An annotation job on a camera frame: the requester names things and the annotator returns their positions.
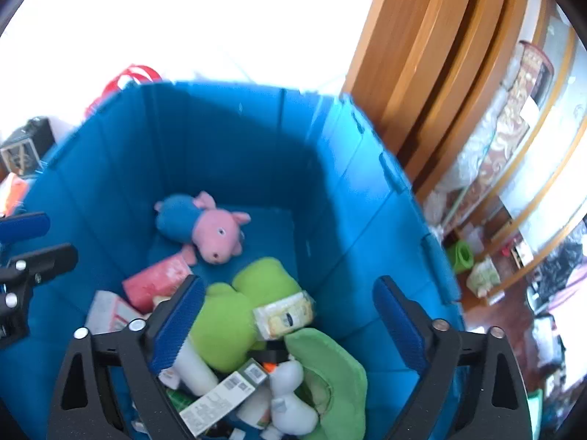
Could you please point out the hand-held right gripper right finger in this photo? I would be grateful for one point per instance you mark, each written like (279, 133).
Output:
(399, 321)

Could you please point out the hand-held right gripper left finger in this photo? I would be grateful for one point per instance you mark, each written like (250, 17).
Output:
(176, 325)

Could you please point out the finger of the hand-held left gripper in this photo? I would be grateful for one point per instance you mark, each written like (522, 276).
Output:
(46, 259)
(25, 228)

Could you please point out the blue plastic storage crate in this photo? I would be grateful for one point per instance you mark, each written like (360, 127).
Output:
(229, 146)

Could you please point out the pink tissue pack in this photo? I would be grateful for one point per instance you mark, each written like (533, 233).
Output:
(153, 284)

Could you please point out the white plastic bottle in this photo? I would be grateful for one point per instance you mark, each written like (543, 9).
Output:
(195, 369)

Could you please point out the green plush toy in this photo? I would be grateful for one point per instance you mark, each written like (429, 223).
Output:
(234, 325)

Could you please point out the white and pink box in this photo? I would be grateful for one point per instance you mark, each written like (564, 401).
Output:
(112, 314)

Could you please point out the small green packet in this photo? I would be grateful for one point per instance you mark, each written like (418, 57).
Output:
(179, 399)

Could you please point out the black electric heater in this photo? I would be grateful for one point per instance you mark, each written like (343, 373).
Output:
(25, 146)

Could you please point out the white barcode box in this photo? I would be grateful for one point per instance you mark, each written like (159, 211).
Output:
(224, 394)

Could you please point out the green cloth hat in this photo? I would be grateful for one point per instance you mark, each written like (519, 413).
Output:
(334, 376)

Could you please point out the green rolled mat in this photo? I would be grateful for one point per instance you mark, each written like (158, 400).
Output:
(461, 256)

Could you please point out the green and white box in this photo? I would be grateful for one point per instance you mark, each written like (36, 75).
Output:
(482, 277)

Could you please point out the pink pig plush blue body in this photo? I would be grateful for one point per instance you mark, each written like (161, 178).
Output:
(215, 233)

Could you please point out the yellow wet wipes pack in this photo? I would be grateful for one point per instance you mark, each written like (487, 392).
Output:
(284, 316)

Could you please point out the white round bottle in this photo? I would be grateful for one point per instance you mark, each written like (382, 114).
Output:
(254, 410)

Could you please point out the white plush toy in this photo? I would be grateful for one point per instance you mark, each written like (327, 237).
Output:
(289, 398)

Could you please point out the red plastic carry case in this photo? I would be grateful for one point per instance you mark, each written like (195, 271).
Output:
(133, 75)

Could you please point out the wooden glass shelf cabinet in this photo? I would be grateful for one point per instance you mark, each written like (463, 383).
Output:
(545, 169)

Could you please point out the patterned folded fabric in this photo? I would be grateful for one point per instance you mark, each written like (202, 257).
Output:
(518, 114)

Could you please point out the wooden frame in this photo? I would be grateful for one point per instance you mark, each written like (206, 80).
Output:
(435, 55)

